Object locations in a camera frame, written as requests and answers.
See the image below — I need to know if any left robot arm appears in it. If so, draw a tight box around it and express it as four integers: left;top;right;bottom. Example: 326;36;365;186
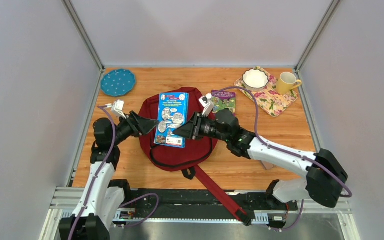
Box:
58;111;159;240

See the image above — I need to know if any floral rectangular tray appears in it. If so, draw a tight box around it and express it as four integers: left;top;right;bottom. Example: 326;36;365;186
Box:
251;66;300;117

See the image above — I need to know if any blue polka dot plate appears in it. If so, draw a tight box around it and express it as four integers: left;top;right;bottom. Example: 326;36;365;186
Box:
100;68;137;98

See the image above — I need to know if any white scalloped bowl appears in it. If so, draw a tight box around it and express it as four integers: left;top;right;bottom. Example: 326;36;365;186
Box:
242;69;269;92

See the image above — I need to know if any yellow mug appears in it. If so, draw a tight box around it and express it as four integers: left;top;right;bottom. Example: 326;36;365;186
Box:
275;72;302;95

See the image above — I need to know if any blue children's book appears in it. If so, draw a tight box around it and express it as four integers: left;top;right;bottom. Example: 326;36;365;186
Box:
154;92;189;148

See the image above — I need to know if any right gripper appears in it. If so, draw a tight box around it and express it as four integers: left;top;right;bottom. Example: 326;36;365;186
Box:
172;112;230;143

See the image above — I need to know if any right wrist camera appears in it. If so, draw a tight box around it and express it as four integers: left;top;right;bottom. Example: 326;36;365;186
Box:
198;93;215;117

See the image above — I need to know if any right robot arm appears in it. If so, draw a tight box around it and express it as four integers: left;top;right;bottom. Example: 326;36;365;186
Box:
174;109;353;210

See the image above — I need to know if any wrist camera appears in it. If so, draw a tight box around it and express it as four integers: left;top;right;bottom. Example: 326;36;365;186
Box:
198;93;215;117
105;99;127;119

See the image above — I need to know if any red student backpack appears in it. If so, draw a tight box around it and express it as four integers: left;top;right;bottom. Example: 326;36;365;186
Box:
139;87;252;226

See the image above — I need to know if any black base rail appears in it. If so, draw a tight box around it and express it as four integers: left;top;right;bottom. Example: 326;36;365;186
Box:
114;188;300;228

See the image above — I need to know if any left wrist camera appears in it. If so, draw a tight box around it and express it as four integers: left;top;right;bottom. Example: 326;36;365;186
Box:
105;99;127;119

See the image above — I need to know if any purple treehouse book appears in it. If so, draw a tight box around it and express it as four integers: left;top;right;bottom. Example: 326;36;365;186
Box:
211;90;237;115

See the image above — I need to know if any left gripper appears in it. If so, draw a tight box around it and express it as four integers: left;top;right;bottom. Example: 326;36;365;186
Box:
110;111;159;147

